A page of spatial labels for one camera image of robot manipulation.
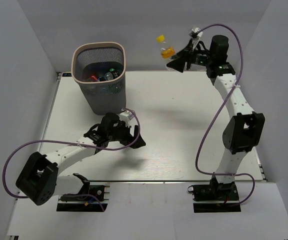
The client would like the clear bottle black label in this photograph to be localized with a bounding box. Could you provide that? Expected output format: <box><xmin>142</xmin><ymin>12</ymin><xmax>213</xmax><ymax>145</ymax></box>
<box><xmin>104</xmin><ymin>70</ymin><xmax>121</xmax><ymax>81</ymax></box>

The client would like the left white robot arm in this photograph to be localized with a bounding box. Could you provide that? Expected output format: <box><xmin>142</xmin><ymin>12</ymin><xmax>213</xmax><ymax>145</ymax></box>
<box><xmin>15</xmin><ymin>108</ymin><xmax>146</xmax><ymax>206</ymax></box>

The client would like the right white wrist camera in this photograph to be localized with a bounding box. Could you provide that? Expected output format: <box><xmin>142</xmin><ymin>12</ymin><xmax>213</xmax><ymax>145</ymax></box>
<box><xmin>188</xmin><ymin>27</ymin><xmax>203</xmax><ymax>49</ymax></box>

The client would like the small bottle yellow cap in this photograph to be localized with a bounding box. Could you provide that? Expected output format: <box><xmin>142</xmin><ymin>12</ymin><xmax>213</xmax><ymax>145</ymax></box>
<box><xmin>156</xmin><ymin>35</ymin><xmax>176</xmax><ymax>63</ymax></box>

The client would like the grey mesh waste bin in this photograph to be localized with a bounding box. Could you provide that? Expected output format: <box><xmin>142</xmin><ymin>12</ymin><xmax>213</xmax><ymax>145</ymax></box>
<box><xmin>71</xmin><ymin>41</ymin><xmax>126</xmax><ymax>115</ymax></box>

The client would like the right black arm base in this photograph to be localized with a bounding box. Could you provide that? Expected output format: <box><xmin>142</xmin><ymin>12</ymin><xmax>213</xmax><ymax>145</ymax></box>
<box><xmin>187</xmin><ymin>182</ymin><xmax>241</xmax><ymax>214</ymax></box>

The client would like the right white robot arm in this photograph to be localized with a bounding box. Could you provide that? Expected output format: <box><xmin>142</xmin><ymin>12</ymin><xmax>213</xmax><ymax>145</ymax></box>
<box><xmin>167</xmin><ymin>33</ymin><xmax>265</xmax><ymax>200</ymax></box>

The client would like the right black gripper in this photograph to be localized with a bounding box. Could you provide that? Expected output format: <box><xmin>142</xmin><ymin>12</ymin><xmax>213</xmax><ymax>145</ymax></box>
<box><xmin>166</xmin><ymin>38</ymin><xmax>214</xmax><ymax>73</ymax></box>

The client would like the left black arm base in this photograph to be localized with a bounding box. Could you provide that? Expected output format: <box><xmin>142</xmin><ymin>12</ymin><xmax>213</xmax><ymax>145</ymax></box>
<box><xmin>56</xmin><ymin>183</ymin><xmax>110</xmax><ymax>213</ymax></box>

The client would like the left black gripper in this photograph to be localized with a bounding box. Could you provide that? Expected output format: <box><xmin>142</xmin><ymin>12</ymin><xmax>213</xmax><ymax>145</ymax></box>
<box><xmin>108</xmin><ymin>119</ymin><xmax>146</xmax><ymax>149</ymax></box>

